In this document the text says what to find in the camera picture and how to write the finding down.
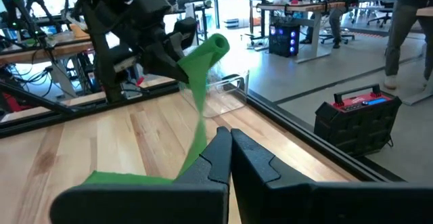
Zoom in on black computer tower purple lights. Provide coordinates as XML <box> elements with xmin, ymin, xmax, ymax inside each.
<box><xmin>269</xmin><ymin>23</ymin><xmax>301</xmax><ymax>58</ymax></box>

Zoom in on person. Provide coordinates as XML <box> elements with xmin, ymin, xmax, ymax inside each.
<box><xmin>300</xmin><ymin>0</ymin><xmax>360</xmax><ymax>50</ymax></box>
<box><xmin>384</xmin><ymin>0</ymin><xmax>433</xmax><ymax>91</ymax></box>

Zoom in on black office chair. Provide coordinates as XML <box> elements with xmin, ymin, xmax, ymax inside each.
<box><xmin>367</xmin><ymin>0</ymin><xmax>396</xmax><ymax>28</ymax></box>

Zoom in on wooden workbench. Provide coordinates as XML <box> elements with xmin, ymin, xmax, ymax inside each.
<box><xmin>0</xmin><ymin>30</ymin><xmax>95</xmax><ymax>66</ymax></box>

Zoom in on light green bandage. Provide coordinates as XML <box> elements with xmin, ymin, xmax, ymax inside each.
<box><xmin>82</xmin><ymin>32</ymin><xmax>231</xmax><ymax>186</ymax></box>

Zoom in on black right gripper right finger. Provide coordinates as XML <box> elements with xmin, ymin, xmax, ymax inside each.
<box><xmin>231</xmin><ymin>129</ymin><xmax>433</xmax><ymax>224</ymax></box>

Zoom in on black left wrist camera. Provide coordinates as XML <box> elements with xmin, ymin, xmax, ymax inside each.
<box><xmin>130</xmin><ymin>0</ymin><xmax>173</xmax><ymax>27</ymax></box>

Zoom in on black leg desk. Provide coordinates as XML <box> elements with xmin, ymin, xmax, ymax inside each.
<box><xmin>256</xmin><ymin>0</ymin><xmax>348</xmax><ymax>64</ymax></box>

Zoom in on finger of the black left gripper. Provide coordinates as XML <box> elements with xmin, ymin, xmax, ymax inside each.
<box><xmin>143</xmin><ymin>43</ymin><xmax>189</xmax><ymax>85</ymax></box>
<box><xmin>168</xmin><ymin>30</ymin><xmax>185</xmax><ymax>61</ymax></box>

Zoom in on black crate with red lid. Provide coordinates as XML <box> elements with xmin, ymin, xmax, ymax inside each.
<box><xmin>313</xmin><ymin>83</ymin><xmax>403</xmax><ymax>158</ymax></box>

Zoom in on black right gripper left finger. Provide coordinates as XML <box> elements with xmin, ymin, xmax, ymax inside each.
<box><xmin>49</xmin><ymin>126</ymin><xmax>233</xmax><ymax>224</ymax></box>

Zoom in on clear plastic bin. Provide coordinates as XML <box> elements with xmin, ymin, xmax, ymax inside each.
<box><xmin>178</xmin><ymin>68</ymin><xmax>250</xmax><ymax>119</ymax></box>

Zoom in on black aluminium table frame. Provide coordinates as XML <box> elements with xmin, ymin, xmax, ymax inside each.
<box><xmin>0</xmin><ymin>78</ymin><xmax>407</xmax><ymax>184</ymax></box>

